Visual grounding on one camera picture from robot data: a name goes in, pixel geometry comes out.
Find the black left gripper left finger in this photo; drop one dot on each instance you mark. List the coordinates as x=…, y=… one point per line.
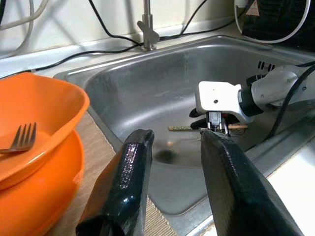
x=128, y=172

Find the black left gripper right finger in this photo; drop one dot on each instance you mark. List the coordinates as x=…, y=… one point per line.
x=233, y=177

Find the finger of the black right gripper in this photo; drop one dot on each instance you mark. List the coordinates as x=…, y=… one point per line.
x=197, y=113
x=199, y=124

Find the wooden chopstick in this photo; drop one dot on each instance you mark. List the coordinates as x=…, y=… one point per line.
x=179, y=127

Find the large orange plastic bowl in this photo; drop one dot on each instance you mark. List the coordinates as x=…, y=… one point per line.
x=37, y=201

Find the small orange plastic bowl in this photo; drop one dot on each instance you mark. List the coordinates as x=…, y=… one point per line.
x=49, y=103

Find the black kitchen appliance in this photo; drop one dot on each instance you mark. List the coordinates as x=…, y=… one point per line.
x=270, y=22

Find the steel sink drain strainer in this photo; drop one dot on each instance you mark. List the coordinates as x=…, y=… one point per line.
x=166, y=155

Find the beige woven mat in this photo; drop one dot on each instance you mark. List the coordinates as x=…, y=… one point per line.
x=98, y=137

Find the stainless steel sink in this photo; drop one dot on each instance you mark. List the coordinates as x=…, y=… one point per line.
x=147, y=86

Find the steel faucet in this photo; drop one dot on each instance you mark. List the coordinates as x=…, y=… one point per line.
x=147, y=32

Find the golden metal fork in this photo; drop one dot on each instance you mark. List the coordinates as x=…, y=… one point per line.
x=22, y=140

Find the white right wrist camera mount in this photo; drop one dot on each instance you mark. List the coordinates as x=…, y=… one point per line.
x=216, y=98

